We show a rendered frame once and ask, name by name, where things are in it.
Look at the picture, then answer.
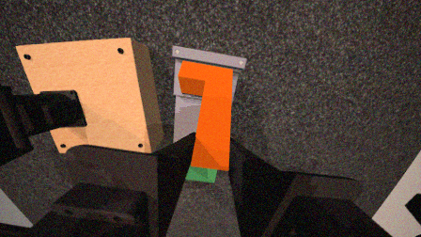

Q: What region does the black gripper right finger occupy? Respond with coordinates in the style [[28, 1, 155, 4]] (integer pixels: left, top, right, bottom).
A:
[[228, 137, 363, 237]]

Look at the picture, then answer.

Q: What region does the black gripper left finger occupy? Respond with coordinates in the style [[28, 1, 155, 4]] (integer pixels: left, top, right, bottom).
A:
[[64, 133, 196, 237]]

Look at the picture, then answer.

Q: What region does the orange l-shaped part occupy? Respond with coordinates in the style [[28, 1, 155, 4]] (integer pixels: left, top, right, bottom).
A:
[[178, 61, 233, 171]]

